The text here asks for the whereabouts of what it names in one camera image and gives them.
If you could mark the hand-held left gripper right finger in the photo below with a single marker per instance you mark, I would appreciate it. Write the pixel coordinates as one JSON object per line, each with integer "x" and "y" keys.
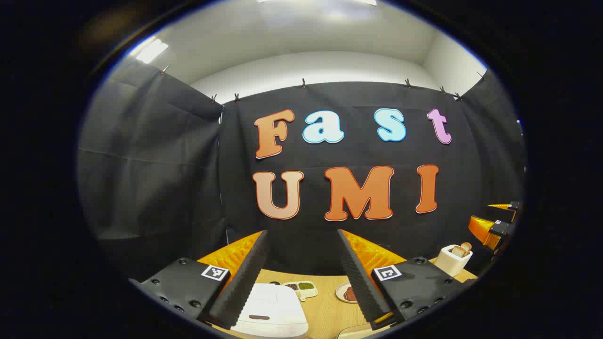
{"x": 358, "y": 282}

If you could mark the row of small black clips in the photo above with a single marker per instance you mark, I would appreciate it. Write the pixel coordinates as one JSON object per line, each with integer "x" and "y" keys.
{"x": 304, "y": 83}

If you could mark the toast bread slice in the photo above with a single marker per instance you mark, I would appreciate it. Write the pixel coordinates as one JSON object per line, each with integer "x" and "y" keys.
{"x": 466, "y": 246}
{"x": 458, "y": 251}

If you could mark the brown steak piece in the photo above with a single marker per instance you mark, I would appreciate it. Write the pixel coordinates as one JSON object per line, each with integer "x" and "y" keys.
{"x": 350, "y": 294}

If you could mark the white round plate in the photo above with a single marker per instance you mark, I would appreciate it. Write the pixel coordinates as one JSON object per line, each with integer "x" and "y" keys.
{"x": 340, "y": 292}

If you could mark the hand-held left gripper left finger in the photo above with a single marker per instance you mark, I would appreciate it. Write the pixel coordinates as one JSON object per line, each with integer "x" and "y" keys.
{"x": 247, "y": 278}

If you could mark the white divided bean dish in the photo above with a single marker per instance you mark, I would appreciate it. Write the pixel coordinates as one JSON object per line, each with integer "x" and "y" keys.
{"x": 301, "y": 287}

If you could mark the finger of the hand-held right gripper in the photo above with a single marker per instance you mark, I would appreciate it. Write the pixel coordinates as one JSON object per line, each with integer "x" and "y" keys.
{"x": 511, "y": 207}
{"x": 485, "y": 230}

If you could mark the ceiling light panel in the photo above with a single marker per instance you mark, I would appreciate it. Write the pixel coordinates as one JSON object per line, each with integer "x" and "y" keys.
{"x": 151, "y": 51}

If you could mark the white rice cooker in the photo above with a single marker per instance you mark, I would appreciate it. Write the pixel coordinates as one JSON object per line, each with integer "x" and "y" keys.
{"x": 273, "y": 306}

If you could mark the white toaster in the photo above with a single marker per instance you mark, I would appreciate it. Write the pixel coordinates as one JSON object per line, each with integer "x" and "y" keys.
{"x": 451, "y": 262}

